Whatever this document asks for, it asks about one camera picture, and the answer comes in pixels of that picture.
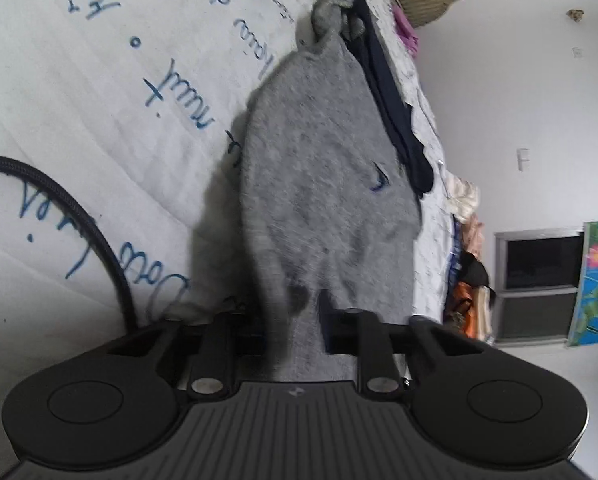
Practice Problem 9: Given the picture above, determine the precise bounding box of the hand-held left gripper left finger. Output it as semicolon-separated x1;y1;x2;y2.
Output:
106;310;269;402

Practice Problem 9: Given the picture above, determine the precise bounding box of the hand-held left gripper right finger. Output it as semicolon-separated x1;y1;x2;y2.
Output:
318;290;482;396

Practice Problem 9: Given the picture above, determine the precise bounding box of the grey knit garment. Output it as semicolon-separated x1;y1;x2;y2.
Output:
238;0;422;383

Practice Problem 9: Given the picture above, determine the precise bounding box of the pile of mixed clothes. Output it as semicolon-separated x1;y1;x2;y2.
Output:
441;175;497;343

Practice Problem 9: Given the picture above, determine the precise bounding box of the grey framed window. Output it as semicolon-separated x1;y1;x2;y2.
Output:
493;227;586;348

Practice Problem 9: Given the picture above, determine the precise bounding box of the navy garment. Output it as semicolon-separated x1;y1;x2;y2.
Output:
337;0;436;197

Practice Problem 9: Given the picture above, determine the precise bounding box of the white bedsheet with blue writing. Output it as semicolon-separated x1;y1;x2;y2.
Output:
0;0;480;356

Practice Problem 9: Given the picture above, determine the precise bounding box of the purple cloth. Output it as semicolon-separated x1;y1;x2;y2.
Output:
391;6;421;58

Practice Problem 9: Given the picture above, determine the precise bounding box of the black braided cable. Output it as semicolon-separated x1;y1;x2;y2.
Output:
0;155;140;332

